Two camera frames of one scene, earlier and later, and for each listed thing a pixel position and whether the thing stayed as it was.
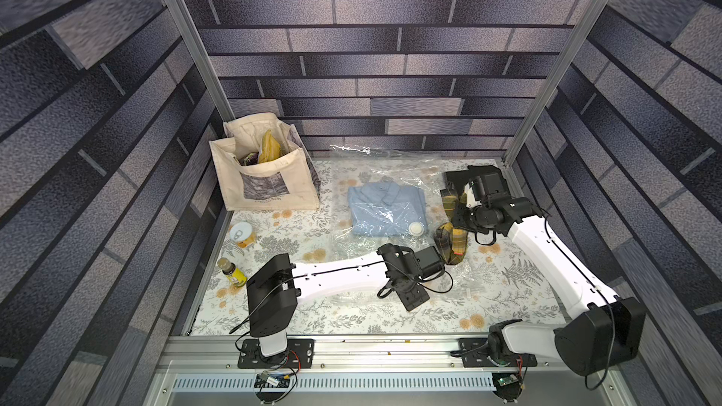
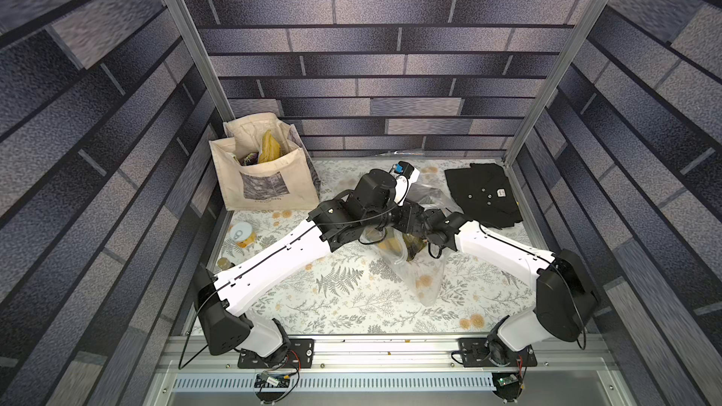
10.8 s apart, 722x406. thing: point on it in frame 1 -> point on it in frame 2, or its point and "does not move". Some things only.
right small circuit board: x=508 y=385 does not move
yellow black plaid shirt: x=451 y=244 -> x=406 y=242
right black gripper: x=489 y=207 -> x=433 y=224
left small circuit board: x=272 y=380 does not move
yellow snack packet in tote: x=271 y=148 does not move
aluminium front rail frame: x=378 y=371 does not move
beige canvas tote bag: x=288 y=182 does not move
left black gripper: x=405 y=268 -> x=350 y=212
